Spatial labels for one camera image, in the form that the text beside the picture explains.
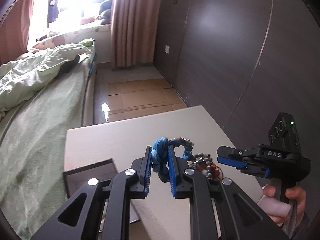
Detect blue braided rope bracelet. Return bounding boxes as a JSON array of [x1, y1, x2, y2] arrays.
[[151, 136, 194, 180]]

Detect black jewelry box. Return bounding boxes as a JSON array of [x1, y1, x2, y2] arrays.
[[54, 163, 138, 239]]

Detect person's right hand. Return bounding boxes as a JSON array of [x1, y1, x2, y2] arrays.
[[263, 184, 306, 227]]

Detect flattened cardboard on floor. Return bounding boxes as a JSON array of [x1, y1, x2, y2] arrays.
[[101, 79, 187, 122]]

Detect dark grey wardrobe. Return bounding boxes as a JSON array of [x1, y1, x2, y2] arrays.
[[154, 0, 319, 212]]

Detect bed with green sheet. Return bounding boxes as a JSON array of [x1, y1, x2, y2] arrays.
[[0, 38, 98, 240]]

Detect black garment on bed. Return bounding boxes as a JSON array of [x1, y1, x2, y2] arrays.
[[58, 55, 80, 75]]

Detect green pillow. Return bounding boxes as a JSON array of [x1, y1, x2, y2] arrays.
[[79, 38, 95, 47]]

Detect light green crumpled blanket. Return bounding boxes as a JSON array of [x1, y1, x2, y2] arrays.
[[1, 43, 93, 118]]

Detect pink curtain right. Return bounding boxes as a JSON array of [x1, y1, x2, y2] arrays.
[[111, 0, 161, 67]]

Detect pink curtain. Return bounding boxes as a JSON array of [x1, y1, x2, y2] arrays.
[[111, 0, 161, 67], [1, 0, 34, 64]]

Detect pink curtain left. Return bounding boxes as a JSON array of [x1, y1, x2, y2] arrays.
[[1, 0, 34, 64]]

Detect hanging dark clothes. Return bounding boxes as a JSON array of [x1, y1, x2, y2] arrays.
[[47, 0, 59, 24]]

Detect black camera box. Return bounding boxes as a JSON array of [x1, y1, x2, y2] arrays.
[[268, 112, 301, 153]]

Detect white wall socket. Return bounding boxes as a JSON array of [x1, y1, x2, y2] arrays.
[[165, 45, 170, 54]]

